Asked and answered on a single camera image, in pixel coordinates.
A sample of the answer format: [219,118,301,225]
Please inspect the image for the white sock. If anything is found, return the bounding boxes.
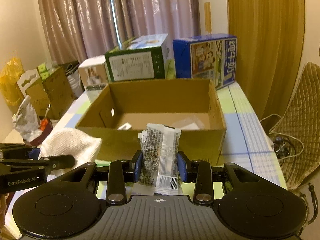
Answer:
[40,128,103,177]

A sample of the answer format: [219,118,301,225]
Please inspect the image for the clear plastic bag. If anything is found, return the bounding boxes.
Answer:
[172,115,204,131]

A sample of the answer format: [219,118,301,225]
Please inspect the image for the white barcode box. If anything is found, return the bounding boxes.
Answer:
[117,122,132,131]

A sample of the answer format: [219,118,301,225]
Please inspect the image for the person left hand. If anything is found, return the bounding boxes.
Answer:
[0,194,8,229]

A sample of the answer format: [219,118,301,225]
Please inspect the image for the white crumpled plastic bag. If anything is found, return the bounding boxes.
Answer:
[12,95,42,142]

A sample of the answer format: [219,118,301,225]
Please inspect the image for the checked tablecloth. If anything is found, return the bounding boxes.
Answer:
[5,82,287,239]

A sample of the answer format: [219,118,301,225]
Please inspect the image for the open brown cardboard box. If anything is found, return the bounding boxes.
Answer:
[75,79,226,166]

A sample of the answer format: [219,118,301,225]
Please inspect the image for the yellow plastic bag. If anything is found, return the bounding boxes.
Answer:
[1,57,24,107]

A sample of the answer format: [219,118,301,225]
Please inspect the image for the brown cardboard storage box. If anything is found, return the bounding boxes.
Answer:
[26,66,75,120]

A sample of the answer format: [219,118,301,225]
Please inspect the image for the white cutout cardboard box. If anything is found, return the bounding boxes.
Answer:
[17,69,42,97]

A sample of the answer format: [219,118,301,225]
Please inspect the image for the white photo product box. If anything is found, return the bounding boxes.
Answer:
[78,55,108,102]

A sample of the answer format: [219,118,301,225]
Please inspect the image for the blue milk carton box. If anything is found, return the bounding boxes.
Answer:
[172,34,238,89]

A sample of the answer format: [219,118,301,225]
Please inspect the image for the green milk carton box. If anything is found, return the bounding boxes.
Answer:
[105,34,172,82]

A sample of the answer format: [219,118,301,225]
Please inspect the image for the pink window curtain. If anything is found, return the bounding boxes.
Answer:
[38,0,200,63]

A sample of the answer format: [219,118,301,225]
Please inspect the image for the golden yellow curtain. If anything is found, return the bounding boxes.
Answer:
[227,0,305,118]

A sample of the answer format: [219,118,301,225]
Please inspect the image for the white cable on floor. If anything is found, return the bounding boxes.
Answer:
[260,113,306,162]

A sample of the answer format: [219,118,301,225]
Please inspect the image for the wooden sticks on wall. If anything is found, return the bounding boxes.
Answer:
[204,2,212,34]

